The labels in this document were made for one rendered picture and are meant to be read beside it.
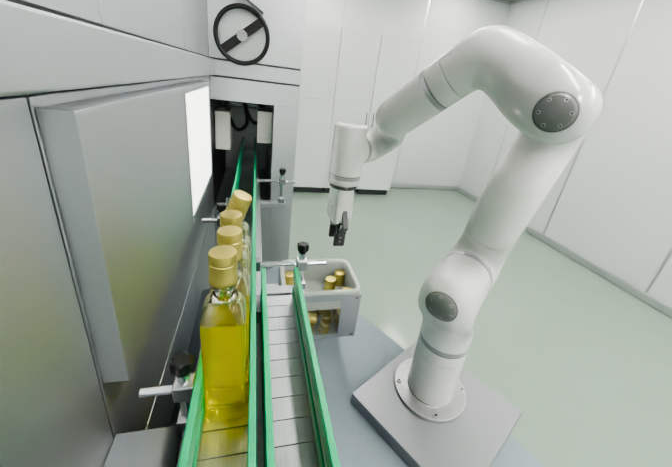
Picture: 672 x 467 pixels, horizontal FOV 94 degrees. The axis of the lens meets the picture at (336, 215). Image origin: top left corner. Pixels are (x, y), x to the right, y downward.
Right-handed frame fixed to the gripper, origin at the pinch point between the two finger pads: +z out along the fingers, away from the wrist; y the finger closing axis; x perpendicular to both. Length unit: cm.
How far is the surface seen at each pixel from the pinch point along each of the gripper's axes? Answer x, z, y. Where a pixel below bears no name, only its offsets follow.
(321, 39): 58, -85, -345
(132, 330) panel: -39, -7, 40
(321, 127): 68, 18, -345
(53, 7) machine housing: -42, -44, 37
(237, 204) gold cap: -26.3, -19.7, 26.0
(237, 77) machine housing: -30, -37, -72
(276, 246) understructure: -10, 44, -71
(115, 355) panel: -40, -6, 43
